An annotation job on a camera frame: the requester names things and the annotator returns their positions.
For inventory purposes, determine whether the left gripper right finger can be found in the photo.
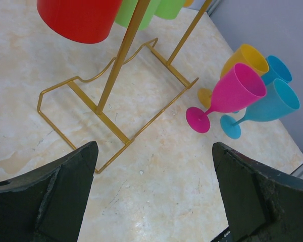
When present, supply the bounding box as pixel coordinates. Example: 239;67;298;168
212;142;303;241

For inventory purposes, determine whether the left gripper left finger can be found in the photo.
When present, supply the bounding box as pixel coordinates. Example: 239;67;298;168
0;141;98;241

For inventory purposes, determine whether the light blue wine glass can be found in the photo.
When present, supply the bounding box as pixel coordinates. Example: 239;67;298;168
220;79;300;139

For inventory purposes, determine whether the magenta wine glass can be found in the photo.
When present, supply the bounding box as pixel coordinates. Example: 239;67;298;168
186;63;267;134

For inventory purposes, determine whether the orange wine glass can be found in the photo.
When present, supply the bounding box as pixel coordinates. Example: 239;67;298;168
183;0;194;8
197;44;269;108

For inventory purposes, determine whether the red wine glass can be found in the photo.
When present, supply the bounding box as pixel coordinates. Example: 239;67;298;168
36;0;122;44

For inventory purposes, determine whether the left green wine glass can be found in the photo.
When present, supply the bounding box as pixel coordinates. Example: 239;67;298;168
115;0;161;32

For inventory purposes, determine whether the green wine glass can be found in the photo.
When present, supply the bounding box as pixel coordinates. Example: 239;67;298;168
155;0;185;20
115;0;161;32

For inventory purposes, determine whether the right green wine glass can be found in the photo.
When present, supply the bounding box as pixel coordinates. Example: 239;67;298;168
155;0;185;20

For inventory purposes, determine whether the gold wire glass rack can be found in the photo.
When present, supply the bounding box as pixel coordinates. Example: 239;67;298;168
36;1;211;174

